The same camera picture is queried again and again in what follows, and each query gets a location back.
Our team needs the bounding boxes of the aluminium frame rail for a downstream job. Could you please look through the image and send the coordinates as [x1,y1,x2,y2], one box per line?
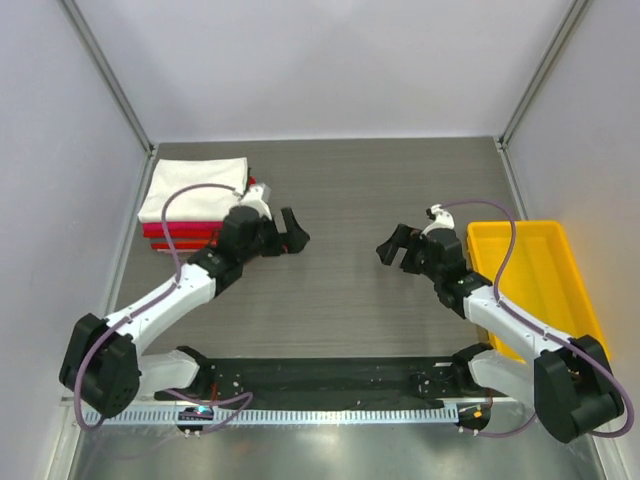
[57,0,154,157]

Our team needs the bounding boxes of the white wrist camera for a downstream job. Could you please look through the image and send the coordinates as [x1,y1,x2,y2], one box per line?
[238,183,273,220]
[421,204,455,237]

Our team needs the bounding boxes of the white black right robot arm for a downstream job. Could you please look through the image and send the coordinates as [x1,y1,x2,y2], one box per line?
[376,224,635,443]

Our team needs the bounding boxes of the white and green raglan t-shirt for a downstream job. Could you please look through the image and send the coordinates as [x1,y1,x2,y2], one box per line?
[138,157,249,223]

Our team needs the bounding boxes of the yellow plastic bin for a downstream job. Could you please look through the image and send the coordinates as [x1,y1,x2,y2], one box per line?
[467,221,611,355]

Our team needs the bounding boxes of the folded red t-shirt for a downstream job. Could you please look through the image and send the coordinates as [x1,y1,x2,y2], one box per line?
[138,175,239,251]

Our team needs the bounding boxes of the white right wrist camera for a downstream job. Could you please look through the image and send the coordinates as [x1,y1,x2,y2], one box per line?
[421,204,455,237]

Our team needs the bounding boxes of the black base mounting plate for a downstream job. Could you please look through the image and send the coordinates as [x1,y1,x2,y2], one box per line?
[178,354,493,409]

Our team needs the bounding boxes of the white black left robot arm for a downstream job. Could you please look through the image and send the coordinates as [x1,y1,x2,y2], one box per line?
[59,206,310,418]

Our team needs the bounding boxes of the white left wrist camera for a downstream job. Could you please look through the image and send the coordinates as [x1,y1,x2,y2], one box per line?
[238,183,273,220]

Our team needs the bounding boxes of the white slotted cable duct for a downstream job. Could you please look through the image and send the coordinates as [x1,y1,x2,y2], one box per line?
[104,404,459,426]

